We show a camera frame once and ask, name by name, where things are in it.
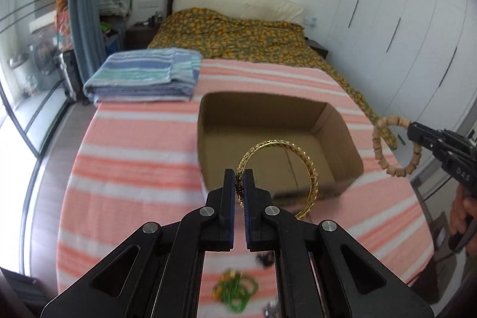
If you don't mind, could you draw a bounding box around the gold bangle bracelet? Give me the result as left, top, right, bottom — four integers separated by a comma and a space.
236, 138, 320, 221

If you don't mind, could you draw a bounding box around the open cardboard box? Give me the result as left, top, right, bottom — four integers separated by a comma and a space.
197, 92, 364, 205

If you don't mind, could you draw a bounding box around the person's right hand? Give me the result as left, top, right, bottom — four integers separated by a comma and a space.
450, 185, 476, 235

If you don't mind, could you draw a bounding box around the cylindrical wooden bead bracelet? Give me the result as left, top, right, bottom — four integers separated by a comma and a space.
371, 116, 423, 178

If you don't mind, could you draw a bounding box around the orange floral duvet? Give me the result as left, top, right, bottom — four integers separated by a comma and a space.
147, 7, 399, 149

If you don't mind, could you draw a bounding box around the pile of clothes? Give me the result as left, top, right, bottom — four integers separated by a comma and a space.
97, 0, 133, 17

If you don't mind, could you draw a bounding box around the dark wooden nightstand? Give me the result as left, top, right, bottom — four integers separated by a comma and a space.
124, 23, 160, 51

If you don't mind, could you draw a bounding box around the green bead bracelet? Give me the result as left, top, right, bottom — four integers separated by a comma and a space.
212, 268, 260, 314

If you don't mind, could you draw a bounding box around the white wardrobe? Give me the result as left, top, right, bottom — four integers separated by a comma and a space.
327, 0, 476, 131

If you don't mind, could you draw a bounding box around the cream pillow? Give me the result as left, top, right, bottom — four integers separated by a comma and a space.
168, 0, 305, 26

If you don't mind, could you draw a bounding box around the silver suitcase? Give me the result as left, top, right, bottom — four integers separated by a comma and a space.
54, 50, 85, 102

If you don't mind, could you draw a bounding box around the folded blue striped blanket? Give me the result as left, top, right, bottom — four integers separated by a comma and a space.
83, 47, 203, 102

